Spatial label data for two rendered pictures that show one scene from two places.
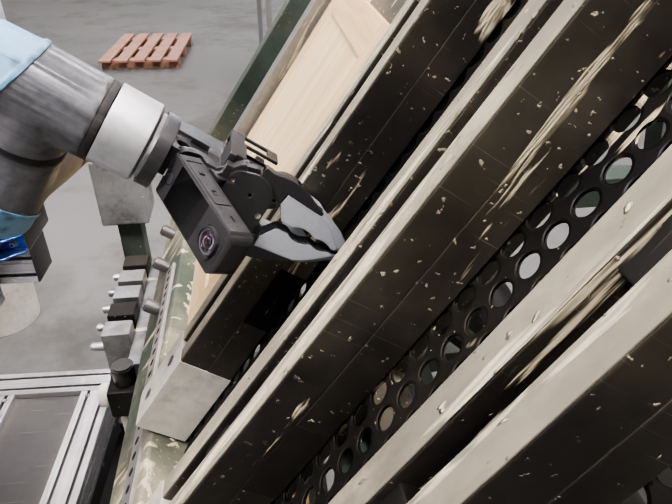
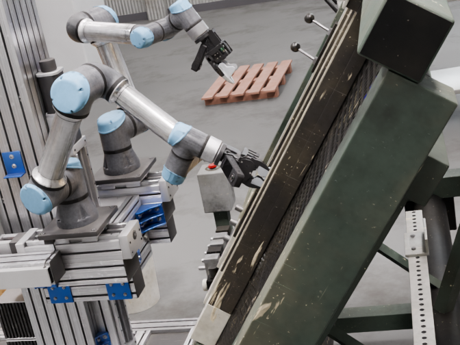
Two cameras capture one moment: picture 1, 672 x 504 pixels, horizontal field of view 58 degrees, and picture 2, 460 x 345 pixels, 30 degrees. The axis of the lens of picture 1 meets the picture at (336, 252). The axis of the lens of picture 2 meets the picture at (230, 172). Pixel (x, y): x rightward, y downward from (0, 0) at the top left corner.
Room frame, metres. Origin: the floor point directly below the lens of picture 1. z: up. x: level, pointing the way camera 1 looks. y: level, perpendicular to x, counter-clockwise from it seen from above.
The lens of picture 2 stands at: (-1.76, -0.70, 2.13)
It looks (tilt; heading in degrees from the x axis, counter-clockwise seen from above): 20 degrees down; 20
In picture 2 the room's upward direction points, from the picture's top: 11 degrees counter-clockwise
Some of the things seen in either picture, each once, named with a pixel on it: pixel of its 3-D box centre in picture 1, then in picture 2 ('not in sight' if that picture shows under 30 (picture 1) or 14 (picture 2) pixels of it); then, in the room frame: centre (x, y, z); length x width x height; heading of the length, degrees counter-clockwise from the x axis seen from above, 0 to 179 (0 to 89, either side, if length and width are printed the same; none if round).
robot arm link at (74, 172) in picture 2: not in sight; (65, 177); (0.70, 0.81, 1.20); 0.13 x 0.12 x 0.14; 173
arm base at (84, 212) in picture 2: not in sight; (74, 207); (0.70, 0.81, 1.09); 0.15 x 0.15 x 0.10
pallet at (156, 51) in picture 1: (149, 50); (249, 82); (6.08, 1.84, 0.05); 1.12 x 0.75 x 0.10; 2
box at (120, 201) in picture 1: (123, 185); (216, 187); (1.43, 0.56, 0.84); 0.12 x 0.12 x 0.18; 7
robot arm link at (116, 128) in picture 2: not in sight; (114, 129); (1.20, 0.85, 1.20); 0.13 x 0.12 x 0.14; 159
